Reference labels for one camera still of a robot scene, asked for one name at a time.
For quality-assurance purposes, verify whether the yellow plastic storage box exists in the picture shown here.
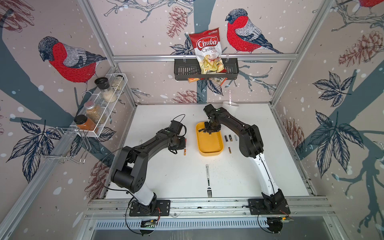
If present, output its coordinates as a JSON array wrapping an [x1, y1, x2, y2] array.
[[196, 122, 224, 157]]

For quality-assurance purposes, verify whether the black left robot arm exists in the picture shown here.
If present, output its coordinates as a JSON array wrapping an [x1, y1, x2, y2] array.
[[111, 120, 187, 209]]

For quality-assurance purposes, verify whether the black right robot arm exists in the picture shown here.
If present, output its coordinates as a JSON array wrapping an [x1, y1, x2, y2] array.
[[201, 104, 287, 213]]

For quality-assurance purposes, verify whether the white cup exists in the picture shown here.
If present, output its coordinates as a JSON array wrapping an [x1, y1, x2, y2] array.
[[223, 101, 239, 108]]

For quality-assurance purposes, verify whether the pink straw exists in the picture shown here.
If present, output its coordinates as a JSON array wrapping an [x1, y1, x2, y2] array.
[[229, 90, 233, 106]]

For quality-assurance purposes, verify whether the silver fork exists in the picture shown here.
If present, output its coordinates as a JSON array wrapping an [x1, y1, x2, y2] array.
[[206, 165, 213, 198]]

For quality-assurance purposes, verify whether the Chuba cassava chips bag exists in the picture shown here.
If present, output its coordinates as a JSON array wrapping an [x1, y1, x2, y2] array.
[[189, 28, 227, 75]]

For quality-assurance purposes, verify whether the silver lid spice jar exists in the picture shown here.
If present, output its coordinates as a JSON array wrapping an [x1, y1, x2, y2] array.
[[84, 101, 107, 125]]

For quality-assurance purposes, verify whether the black lid spice jar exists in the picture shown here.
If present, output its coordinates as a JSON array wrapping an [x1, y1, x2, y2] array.
[[95, 77, 118, 103]]

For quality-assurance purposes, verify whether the orange spice jar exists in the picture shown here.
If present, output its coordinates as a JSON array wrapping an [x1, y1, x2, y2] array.
[[74, 115, 97, 131]]

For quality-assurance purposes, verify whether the black wire basket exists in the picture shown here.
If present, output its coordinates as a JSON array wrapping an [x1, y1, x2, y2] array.
[[174, 59, 240, 81]]

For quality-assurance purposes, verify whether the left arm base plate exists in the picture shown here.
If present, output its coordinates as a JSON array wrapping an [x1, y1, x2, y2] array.
[[129, 199, 171, 217]]

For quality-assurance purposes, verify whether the white wire spice rack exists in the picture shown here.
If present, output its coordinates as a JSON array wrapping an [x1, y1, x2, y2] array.
[[58, 73, 128, 139]]

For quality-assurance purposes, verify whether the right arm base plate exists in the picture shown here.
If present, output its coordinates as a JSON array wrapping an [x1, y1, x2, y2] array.
[[248, 198, 291, 215]]

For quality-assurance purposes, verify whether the aluminium front rail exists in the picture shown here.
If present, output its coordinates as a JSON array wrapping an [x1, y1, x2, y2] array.
[[84, 196, 336, 220]]

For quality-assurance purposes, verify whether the aluminium frame corner post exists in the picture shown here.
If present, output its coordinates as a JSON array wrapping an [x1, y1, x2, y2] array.
[[76, 0, 137, 107]]

